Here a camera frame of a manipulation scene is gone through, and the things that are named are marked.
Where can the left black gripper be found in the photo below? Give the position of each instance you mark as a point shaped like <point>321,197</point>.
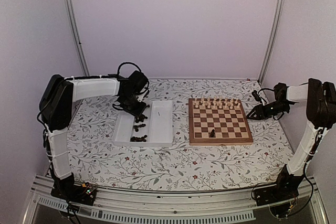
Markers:
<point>138,110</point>

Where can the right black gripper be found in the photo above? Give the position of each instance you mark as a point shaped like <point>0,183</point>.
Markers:
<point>259,110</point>

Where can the wooden chess board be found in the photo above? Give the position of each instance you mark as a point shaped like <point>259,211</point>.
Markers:
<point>228,120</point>

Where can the white plastic tray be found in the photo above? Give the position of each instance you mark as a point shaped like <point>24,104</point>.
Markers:
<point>156,130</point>

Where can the dark chess piece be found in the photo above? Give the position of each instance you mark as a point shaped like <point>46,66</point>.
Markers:
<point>212,133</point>

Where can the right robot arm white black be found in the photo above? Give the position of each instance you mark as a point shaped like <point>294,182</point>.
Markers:
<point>320,113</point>

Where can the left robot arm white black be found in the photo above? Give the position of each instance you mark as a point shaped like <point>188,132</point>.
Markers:
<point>60,95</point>

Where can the dark chess pieces in tray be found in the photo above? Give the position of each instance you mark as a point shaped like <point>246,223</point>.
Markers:
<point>140,129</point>

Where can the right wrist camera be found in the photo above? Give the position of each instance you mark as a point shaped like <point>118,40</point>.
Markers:
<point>256,96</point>

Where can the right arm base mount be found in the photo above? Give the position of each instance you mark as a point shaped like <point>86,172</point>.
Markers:
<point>275,195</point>

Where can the aluminium front rail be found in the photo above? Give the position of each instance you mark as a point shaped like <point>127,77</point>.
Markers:
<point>117,205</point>

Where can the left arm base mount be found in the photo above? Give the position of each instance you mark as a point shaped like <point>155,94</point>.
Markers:
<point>83,194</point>

